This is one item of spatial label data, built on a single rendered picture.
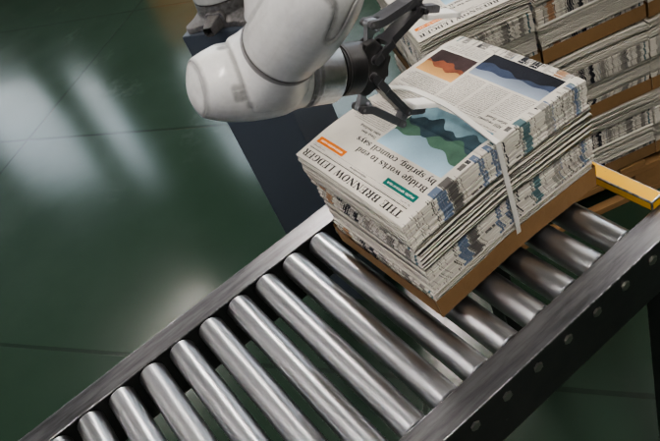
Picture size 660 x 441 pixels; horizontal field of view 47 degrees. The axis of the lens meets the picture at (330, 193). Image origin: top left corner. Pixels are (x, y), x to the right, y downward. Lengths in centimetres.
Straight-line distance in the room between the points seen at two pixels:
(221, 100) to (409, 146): 36
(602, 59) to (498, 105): 92
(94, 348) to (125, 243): 50
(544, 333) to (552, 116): 33
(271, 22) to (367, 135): 43
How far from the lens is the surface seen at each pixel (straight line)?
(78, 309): 297
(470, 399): 115
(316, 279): 138
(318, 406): 122
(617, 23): 209
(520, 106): 120
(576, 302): 122
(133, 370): 143
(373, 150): 120
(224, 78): 93
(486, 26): 189
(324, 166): 121
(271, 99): 95
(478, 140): 115
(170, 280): 281
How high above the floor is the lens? 176
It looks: 39 degrees down
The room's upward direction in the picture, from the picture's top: 24 degrees counter-clockwise
